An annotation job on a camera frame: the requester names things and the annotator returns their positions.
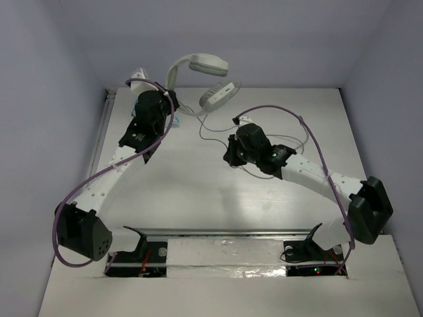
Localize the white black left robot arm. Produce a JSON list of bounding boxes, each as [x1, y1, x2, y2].
[[52, 90, 179, 262]]

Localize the aluminium rail at table front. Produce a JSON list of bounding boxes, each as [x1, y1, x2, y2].
[[138, 226, 384, 238]]

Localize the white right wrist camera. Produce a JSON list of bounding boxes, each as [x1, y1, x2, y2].
[[232, 115, 254, 127]]

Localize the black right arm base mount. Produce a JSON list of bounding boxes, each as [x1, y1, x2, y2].
[[280, 225, 348, 277]]

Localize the white over-ear headphones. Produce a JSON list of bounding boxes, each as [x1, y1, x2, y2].
[[165, 53, 241, 117]]

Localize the grey headphone cable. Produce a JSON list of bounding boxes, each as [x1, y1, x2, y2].
[[178, 105, 307, 179]]

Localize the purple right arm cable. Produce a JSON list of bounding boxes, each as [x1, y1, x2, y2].
[[236, 104, 356, 275]]

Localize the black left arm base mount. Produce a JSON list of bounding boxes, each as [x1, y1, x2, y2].
[[104, 227, 168, 278]]

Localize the teal cat-ear headphones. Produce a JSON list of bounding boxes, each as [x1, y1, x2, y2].
[[131, 104, 180, 129]]

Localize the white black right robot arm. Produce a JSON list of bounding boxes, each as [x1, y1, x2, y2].
[[223, 123, 393, 260]]

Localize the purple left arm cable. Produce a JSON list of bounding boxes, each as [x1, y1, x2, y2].
[[52, 79, 176, 275]]

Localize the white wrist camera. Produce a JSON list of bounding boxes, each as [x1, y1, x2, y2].
[[126, 67, 149, 94], [232, 115, 254, 127]]

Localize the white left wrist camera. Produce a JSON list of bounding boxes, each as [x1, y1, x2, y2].
[[126, 67, 149, 94]]

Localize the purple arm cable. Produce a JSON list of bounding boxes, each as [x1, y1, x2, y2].
[[236, 104, 356, 275], [52, 79, 176, 275]]

